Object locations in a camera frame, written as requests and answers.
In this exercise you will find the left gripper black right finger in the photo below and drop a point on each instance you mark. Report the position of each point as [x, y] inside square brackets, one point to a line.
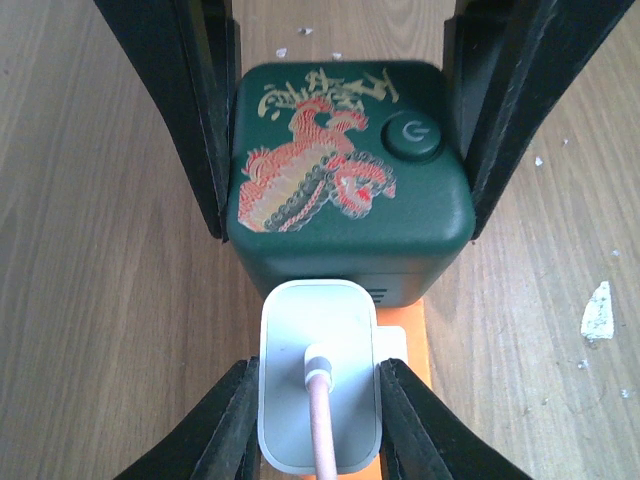
[423, 439]

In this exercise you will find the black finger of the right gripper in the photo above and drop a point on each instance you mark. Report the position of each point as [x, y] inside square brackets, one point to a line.
[187, 54]
[508, 63]

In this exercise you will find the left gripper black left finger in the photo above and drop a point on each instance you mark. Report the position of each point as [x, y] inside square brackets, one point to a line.
[217, 439]

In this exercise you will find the orange power strip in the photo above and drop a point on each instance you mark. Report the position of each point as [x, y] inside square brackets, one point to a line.
[402, 335]

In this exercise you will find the white usb charger plug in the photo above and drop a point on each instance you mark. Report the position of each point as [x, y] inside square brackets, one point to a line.
[319, 407]

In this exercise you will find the green dragon cube plug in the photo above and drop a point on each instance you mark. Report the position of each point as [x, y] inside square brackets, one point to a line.
[347, 170]

